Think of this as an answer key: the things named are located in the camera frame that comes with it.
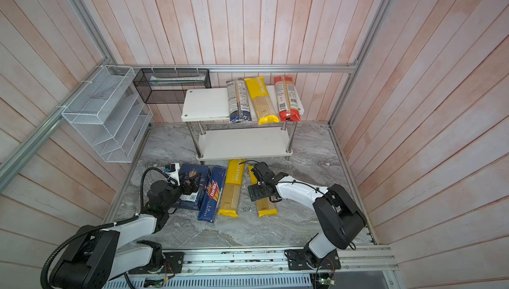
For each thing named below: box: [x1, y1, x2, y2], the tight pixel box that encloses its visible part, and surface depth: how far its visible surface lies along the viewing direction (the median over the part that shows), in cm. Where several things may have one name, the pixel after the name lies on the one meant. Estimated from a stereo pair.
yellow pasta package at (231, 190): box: [217, 159, 246, 217], surface depth 92 cm
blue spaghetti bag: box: [197, 165, 228, 223], surface depth 90 cm
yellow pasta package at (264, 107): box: [243, 76, 280, 126], surface depth 79 cm
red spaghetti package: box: [273, 76, 302, 122], surface depth 79 cm
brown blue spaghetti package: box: [226, 78, 253, 124], surface depth 80 cm
